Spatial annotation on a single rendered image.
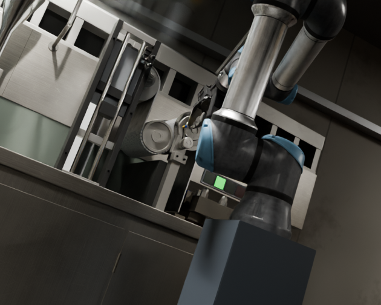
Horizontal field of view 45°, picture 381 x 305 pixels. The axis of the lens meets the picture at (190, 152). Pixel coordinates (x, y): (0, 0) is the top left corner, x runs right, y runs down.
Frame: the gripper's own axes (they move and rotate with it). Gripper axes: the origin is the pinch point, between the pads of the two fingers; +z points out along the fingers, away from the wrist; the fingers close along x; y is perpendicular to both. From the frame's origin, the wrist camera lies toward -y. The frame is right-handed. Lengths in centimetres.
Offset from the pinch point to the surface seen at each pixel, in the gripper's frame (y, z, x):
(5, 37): 10, 9, 69
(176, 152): -11.1, 5.8, 3.8
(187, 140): -8.2, 1.0, 2.0
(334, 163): 140, 58, -188
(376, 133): 160, 25, -212
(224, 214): -19.4, 16.5, -24.3
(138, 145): -4.7, 15.0, 13.9
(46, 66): 29, 24, 52
